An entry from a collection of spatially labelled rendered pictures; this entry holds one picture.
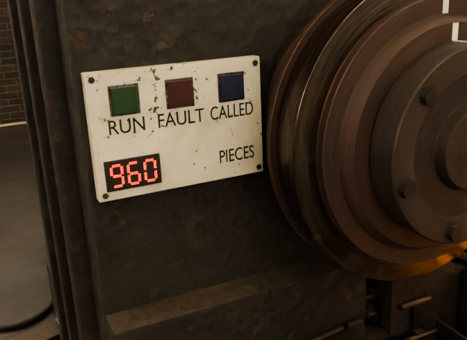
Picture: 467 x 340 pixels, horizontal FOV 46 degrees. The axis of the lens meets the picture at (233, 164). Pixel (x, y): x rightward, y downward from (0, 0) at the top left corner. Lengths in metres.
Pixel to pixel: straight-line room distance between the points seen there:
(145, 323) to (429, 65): 0.54
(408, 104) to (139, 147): 0.37
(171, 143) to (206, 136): 0.06
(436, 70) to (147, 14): 0.39
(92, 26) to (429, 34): 0.44
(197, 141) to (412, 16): 0.34
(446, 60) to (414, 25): 0.08
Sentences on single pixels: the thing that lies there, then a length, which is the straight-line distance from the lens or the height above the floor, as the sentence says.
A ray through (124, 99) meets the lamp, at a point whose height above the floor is 1.20.
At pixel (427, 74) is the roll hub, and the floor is 1.22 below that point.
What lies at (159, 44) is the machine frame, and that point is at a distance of 0.80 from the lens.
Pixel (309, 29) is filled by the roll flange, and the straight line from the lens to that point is 0.80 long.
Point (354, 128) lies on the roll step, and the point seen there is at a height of 1.16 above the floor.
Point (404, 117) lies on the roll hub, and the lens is 0.73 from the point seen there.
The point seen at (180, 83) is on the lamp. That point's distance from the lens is 0.79.
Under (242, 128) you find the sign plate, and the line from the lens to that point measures 0.85.
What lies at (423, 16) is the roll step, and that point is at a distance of 0.82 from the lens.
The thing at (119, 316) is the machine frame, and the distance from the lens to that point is 0.89.
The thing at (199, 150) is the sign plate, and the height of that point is 1.11.
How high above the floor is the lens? 1.33
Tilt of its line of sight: 17 degrees down
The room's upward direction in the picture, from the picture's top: 3 degrees counter-clockwise
